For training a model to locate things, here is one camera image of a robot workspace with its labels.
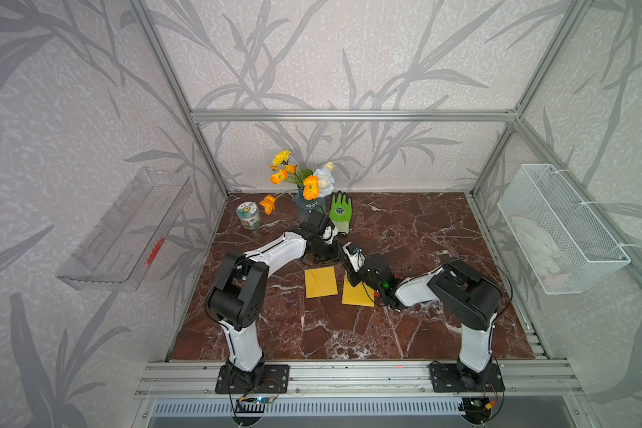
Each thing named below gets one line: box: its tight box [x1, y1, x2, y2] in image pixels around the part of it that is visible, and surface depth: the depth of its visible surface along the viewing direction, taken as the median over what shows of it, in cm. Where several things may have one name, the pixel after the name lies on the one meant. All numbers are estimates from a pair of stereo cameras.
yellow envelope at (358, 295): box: [341, 274, 375, 307], surface depth 87 cm
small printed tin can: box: [236, 200, 262, 231], surface depth 107 cm
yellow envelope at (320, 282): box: [304, 266, 338, 299], surface depth 95 cm
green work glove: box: [329, 190, 353, 236], surface depth 114 cm
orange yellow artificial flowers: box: [259, 149, 336, 216], surface depth 80 cm
